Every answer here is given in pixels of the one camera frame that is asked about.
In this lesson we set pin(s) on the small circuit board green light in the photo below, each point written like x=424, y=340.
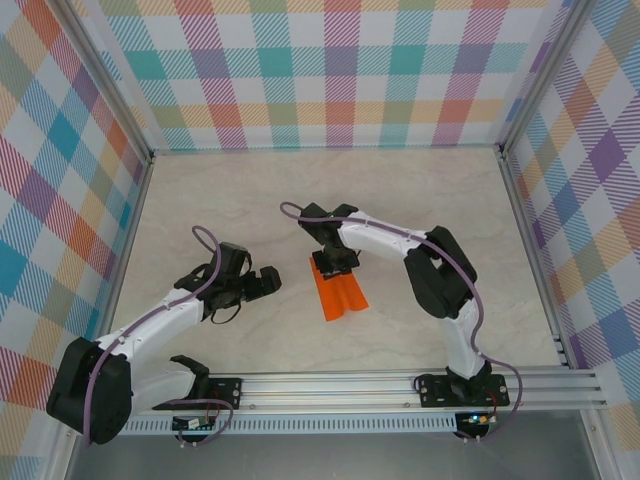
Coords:
x=477, y=419

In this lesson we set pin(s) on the orange paper sheet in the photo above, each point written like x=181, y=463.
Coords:
x=342, y=302

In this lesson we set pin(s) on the long aluminium mounting rail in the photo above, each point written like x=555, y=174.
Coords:
x=325, y=390

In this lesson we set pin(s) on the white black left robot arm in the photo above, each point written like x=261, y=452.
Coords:
x=150, y=325

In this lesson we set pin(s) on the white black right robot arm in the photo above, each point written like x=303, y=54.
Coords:
x=380, y=240

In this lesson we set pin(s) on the aluminium lower frame strut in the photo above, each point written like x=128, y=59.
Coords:
x=62, y=450
x=600, y=445

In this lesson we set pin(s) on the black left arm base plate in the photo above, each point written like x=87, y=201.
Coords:
x=227, y=392

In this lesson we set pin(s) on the aluminium table side rail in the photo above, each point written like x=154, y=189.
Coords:
x=127, y=250
x=530, y=250

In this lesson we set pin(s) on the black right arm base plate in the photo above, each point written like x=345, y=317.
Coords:
x=435, y=392

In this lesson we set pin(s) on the aluminium frame post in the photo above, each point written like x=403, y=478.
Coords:
x=545, y=75
x=100, y=75

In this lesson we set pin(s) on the small black circuit board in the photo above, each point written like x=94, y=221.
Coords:
x=192, y=424

